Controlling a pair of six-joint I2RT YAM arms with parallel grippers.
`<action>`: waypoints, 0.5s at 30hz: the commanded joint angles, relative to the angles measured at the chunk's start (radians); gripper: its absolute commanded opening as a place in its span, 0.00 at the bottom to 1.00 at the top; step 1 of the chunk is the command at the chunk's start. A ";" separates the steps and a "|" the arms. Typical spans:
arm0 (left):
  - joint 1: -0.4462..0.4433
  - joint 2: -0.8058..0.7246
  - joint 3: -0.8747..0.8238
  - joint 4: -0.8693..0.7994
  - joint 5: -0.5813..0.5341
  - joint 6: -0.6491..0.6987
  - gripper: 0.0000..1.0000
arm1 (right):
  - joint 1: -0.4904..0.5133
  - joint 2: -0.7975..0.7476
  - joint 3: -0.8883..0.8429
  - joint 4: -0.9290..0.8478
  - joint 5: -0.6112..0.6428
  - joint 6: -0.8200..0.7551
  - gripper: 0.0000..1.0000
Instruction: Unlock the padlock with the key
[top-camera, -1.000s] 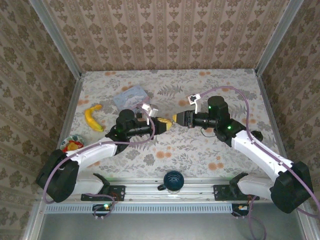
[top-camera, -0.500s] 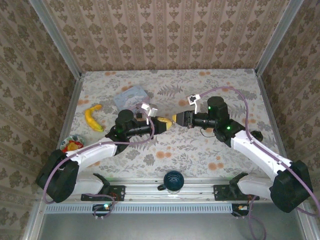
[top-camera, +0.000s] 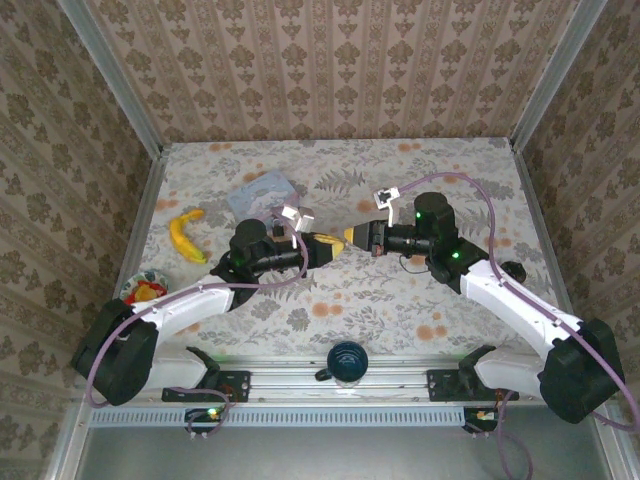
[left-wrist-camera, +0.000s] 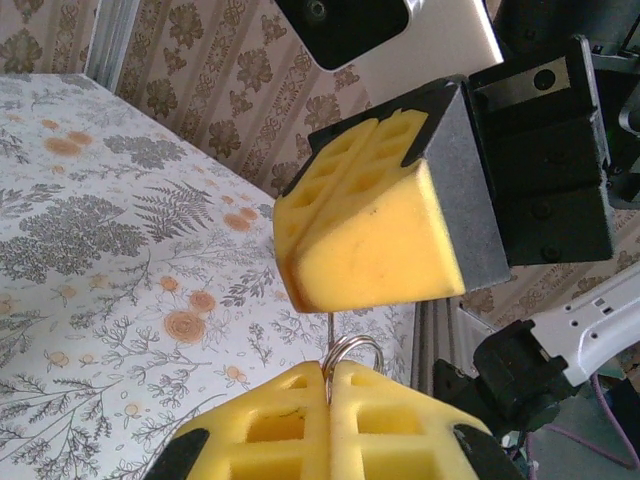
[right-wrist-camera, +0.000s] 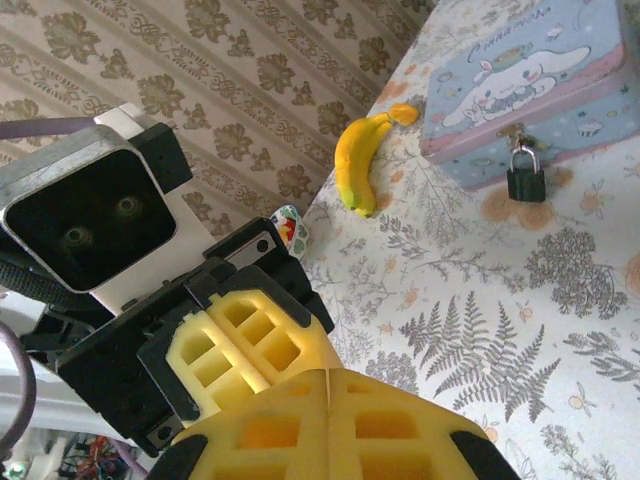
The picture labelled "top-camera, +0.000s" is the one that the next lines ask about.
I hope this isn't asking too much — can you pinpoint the blue cartoon tin box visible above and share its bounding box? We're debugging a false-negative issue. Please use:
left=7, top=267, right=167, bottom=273
left=226, top=169, right=301, bottom=221

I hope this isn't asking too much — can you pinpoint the red yellow snack packet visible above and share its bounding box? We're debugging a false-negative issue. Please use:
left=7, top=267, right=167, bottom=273
left=124, top=280, right=169, bottom=306

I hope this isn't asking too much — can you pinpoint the patterned small bowl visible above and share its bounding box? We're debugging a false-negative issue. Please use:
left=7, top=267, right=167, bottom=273
left=121, top=268, right=171, bottom=306

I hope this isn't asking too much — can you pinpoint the grey slotted cable duct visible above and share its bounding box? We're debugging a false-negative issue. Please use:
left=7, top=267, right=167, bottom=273
left=88, top=405, right=466, bottom=429

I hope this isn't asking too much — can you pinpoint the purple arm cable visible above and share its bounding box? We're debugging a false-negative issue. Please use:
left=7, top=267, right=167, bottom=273
left=397, top=172, right=640, bottom=480
left=84, top=212, right=309, bottom=441

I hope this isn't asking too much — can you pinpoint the black round object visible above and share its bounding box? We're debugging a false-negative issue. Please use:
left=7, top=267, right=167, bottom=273
left=502, top=259, right=527, bottom=284

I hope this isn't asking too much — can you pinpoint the yellow banana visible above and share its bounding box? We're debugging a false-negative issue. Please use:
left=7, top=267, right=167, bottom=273
left=168, top=208, right=210, bottom=265

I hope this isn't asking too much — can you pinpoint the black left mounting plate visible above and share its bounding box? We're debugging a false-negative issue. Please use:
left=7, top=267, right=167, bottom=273
left=161, top=369, right=252, bottom=403

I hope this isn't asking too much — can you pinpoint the dark blue mug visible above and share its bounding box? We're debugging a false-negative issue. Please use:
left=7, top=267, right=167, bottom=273
left=314, top=340, right=370, bottom=387

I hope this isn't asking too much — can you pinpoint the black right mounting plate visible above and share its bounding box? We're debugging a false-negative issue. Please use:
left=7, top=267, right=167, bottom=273
left=426, top=368, right=521, bottom=403

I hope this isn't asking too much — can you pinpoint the grey metal sheet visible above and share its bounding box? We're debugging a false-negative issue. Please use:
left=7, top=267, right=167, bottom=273
left=74, top=424, right=606, bottom=480

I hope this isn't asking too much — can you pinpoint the thin black cable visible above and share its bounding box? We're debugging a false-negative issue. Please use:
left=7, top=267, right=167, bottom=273
left=398, top=252, right=432, bottom=275

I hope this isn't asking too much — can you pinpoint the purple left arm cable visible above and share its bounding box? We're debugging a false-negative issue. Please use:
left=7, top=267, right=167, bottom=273
left=84, top=212, right=309, bottom=441

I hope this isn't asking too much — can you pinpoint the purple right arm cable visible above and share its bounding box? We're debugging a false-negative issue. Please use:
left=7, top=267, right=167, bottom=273
left=397, top=172, right=640, bottom=480

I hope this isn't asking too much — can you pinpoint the black controller board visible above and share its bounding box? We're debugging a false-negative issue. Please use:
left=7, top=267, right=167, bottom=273
left=462, top=407, right=501, bottom=434
left=184, top=407, right=226, bottom=434

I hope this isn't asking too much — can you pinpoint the black mounting plate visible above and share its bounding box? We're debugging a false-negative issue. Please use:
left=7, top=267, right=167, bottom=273
left=426, top=368, right=521, bottom=403
left=161, top=369, right=252, bottom=403

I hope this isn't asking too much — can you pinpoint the aluminium side rail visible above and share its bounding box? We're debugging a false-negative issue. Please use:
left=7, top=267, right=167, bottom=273
left=94, top=149, right=171, bottom=361
left=509, top=139, right=576, bottom=321

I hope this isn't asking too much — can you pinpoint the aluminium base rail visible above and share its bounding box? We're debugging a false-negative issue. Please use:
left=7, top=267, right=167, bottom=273
left=74, top=354, right=551, bottom=404

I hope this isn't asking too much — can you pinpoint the aluminium frame post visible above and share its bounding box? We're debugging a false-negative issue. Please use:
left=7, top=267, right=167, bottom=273
left=57, top=0, right=164, bottom=156
left=512, top=0, right=609, bottom=149

